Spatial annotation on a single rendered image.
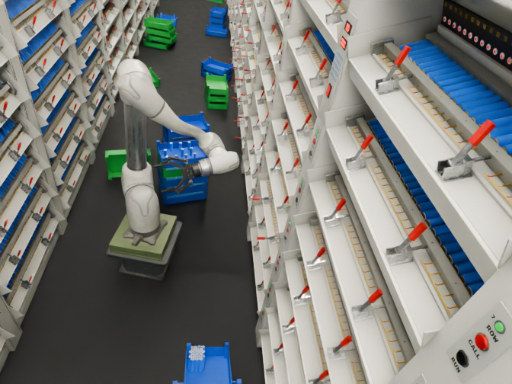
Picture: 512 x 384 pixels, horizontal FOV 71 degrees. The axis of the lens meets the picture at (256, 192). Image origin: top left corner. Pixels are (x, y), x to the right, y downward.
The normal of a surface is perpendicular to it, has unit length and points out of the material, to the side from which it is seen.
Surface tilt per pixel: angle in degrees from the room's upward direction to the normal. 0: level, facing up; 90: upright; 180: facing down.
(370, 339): 21
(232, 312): 0
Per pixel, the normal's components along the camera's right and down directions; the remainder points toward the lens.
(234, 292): 0.15, -0.75
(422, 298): -0.22, -0.72
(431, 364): -0.99, -0.05
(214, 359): 0.09, -0.96
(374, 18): 0.08, 0.66
